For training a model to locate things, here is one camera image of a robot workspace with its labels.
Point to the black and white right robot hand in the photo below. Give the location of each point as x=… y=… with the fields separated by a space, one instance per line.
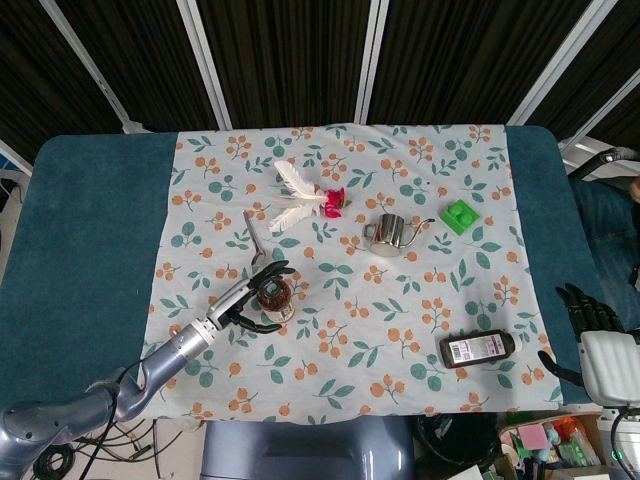
x=607 y=360

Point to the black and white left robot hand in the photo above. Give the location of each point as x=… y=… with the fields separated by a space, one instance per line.
x=227 y=305

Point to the transparent tea bottle with label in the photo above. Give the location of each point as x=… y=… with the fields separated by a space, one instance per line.
x=275 y=300

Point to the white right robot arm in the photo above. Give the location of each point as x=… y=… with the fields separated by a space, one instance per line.
x=627 y=435

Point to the silver-blue left robot arm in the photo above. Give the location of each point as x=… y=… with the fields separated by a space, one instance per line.
x=165 y=357

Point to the brown medicine bottle, white cap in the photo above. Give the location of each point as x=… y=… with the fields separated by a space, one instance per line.
x=475 y=349

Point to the metal tweezers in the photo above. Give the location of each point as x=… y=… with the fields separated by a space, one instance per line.
x=254 y=235

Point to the cardboard box of assorted items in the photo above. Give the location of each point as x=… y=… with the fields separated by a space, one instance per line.
x=555 y=447

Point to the floral leaf and berry tablecloth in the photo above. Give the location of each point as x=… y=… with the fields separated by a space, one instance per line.
x=350 y=310

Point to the white feather shuttlecock, red base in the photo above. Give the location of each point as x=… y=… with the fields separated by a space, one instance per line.
x=300 y=192

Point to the teal plush table cover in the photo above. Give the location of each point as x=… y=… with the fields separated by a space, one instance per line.
x=90 y=225

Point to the blue-grey robot torso base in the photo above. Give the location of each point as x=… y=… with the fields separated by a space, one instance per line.
x=305 y=450

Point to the black waste bin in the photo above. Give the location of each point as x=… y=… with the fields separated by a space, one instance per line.
x=455 y=442

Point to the stainless steel long-spout pot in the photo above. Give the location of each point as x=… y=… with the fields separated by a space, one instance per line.
x=387 y=235

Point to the black curved metal bar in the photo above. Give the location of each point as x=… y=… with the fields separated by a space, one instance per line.
x=600 y=160

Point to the green toy building brick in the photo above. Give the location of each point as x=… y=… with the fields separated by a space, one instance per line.
x=460 y=216

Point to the white partition frame post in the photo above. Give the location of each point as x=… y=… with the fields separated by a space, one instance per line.
x=370 y=60
x=205 y=60
x=95 y=70
x=555 y=65

